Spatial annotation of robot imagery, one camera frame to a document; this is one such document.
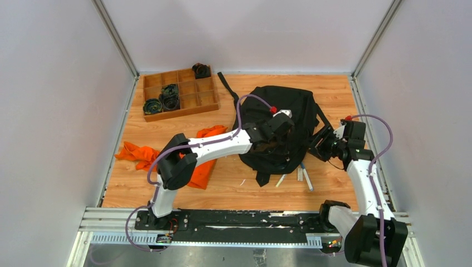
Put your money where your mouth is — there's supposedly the dark coiled roll front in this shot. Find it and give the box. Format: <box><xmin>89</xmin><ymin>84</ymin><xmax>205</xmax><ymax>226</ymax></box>
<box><xmin>142</xmin><ymin>98</ymin><xmax>163</xmax><ymax>115</ymax></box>

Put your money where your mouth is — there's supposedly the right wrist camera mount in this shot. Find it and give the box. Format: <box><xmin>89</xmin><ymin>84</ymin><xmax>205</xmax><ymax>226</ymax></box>
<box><xmin>334</xmin><ymin>116</ymin><xmax>352</xmax><ymax>141</ymax></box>

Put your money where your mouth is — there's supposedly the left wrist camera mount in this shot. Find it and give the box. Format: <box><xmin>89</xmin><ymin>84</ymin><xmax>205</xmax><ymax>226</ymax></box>
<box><xmin>269</xmin><ymin>106</ymin><xmax>292</xmax><ymax>118</ymax></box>

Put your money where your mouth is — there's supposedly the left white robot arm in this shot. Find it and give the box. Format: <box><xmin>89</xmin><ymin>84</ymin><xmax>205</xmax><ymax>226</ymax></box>
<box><xmin>148</xmin><ymin>110</ymin><xmax>294</xmax><ymax>230</ymax></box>

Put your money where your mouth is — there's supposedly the orange cloth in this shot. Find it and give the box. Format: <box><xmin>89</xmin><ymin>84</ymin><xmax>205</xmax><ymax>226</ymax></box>
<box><xmin>114</xmin><ymin>125</ymin><xmax>229</xmax><ymax>191</ymax></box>

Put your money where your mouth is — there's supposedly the dark coiled roll back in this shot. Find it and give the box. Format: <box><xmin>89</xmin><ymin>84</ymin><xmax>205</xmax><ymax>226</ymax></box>
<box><xmin>192</xmin><ymin>63</ymin><xmax>212</xmax><ymax>80</ymax></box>

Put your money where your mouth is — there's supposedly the white marker pen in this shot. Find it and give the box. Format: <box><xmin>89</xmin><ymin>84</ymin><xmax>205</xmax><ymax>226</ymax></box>
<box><xmin>300</xmin><ymin>162</ymin><xmax>314</xmax><ymax>191</ymax></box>

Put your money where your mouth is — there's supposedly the wooden compartment tray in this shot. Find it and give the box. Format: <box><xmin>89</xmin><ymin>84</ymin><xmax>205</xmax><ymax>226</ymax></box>
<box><xmin>142</xmin><ymin>63</ymin><xmax>220</xmax><ymax>122</ymax></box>

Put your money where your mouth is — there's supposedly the yellow-green pencil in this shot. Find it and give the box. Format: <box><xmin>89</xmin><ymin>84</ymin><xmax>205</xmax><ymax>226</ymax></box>
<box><xmin>276</xmin><ymin>174</ymin><xmax>287</xmax><ymax>187</ymax></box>

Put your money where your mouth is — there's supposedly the black backpack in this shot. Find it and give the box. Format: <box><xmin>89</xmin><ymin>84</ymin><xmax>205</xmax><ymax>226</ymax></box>
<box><xmin>218</xmin><ymin>73</ymin><xmax>331</xmax><ymax>186</ymax></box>

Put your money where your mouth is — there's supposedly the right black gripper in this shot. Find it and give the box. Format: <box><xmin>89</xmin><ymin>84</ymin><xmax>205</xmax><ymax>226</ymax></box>
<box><xmin>301</xmin><ymin>125</ymin><xmax>347</xmax><ymax>162</ymax></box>

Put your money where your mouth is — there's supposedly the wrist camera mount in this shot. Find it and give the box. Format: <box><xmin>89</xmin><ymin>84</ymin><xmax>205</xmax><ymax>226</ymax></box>
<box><xmin>269</xmin><ymin>106</ymin><xmax>292</xmax><ymax>118</ymax></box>
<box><xmin>334</xmin><ymin>116</ymin><xmax>352</xmax><ymax>141</ymax></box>

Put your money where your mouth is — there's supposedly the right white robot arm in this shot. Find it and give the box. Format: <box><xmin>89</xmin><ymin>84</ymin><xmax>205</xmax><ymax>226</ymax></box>
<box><xmin>308</xmin><ymin>120</ymin><xmax>408</xmax><ymax>266</ymax></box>

